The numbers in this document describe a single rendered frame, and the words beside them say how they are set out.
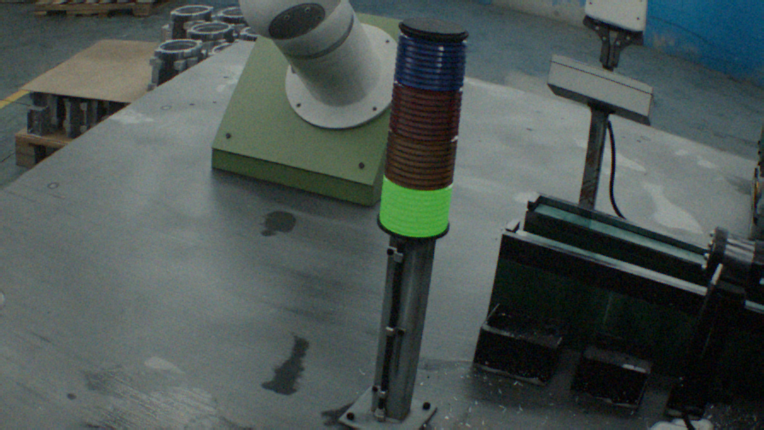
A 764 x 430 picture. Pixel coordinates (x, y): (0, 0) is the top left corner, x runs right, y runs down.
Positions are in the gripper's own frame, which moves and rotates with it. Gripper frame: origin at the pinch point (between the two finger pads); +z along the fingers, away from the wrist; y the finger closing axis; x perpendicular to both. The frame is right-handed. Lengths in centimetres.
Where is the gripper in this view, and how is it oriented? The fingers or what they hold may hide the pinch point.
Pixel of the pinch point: (609, 57)
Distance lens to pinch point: 131.6
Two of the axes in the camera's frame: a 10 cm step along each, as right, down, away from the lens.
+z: -2.8, 9.6, 0.1
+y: 9.0, 2.7, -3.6
